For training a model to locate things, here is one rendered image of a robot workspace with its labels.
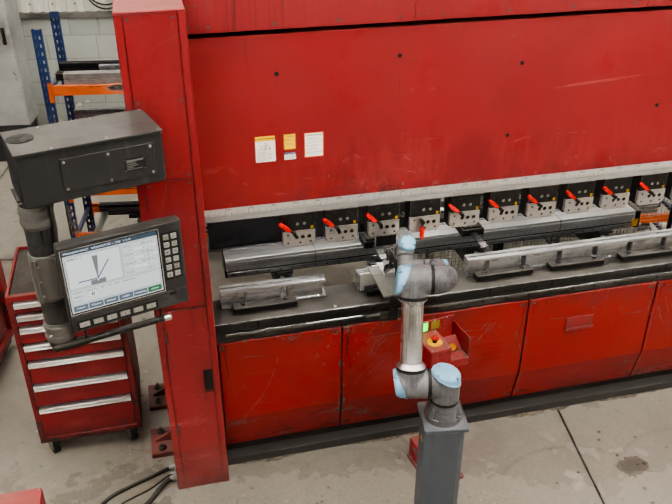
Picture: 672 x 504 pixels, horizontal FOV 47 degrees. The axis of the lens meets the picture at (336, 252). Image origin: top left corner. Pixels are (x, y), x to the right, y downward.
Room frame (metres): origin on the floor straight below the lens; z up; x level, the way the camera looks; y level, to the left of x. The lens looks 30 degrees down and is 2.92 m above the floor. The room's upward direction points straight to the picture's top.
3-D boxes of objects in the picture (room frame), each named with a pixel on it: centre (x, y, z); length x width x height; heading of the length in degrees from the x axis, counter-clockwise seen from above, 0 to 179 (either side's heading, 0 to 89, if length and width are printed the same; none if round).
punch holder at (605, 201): (3.53, -1.38, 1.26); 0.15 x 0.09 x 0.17; 104
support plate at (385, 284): (3.10, -0.27, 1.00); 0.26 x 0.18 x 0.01; 14
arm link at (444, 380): (2.41, -0.43, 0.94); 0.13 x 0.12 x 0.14; 90
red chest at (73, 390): (3.23, 1.30, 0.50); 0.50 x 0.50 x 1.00; 14
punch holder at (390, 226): (3.24, -0.21, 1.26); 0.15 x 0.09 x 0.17; 104
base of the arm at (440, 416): (2.41, -0.43, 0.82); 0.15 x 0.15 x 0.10
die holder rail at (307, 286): (3.11, 0.30, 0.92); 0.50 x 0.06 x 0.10; 104
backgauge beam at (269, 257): (3.63, -0.55, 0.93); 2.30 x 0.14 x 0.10; 104
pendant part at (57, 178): (2.54, 0.88, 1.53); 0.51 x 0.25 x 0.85; 119
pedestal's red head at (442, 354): (2.93, -0.49, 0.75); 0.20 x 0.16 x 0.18; 113
